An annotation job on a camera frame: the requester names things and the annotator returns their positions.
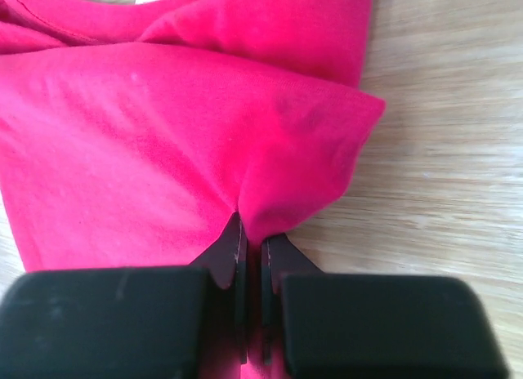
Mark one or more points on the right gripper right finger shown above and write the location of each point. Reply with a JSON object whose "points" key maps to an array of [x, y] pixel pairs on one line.
{"points": [[322, 325]]}

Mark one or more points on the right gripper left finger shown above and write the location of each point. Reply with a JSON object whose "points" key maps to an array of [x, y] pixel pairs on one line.
{"points": [[181, 321]]}

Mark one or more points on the red t shirt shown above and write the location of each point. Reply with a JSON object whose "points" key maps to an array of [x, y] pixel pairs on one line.
{"points": [[130, 135]]}

